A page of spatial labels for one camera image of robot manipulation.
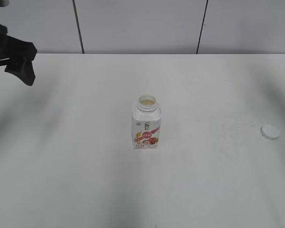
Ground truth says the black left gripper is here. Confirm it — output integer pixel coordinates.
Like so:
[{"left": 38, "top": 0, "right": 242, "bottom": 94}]
[{"left": 0, "top": 24, "right": 37, "bottom": 86}]

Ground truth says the white strawberry yogurt bottle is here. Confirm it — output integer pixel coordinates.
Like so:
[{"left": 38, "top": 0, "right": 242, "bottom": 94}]
[{"left": 131, "top": 95, "right": 162, "bottom": 149}]

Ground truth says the white round bottle cap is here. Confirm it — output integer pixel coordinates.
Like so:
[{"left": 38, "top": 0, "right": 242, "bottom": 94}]
[{"left": 261, "top": 124, "right": 281, "bottom": 140}]

